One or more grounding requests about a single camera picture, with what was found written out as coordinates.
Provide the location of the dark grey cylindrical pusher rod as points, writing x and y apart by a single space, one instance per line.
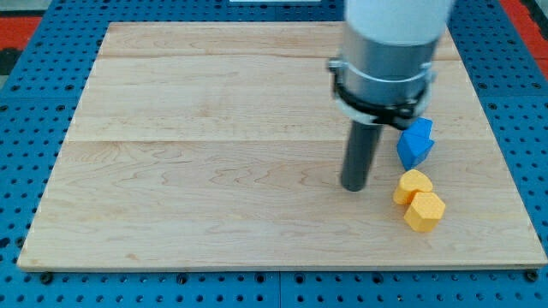
361 148

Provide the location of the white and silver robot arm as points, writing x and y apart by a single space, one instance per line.
382 74

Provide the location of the yellow hexagon block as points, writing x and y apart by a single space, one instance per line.
424 212

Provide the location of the light wooden board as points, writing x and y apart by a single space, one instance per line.
217 147

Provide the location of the blue arrow block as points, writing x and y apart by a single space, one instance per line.
415 143

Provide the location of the yellow heart block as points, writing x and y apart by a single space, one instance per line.
410 183

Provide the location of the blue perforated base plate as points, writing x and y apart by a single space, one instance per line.
42 91

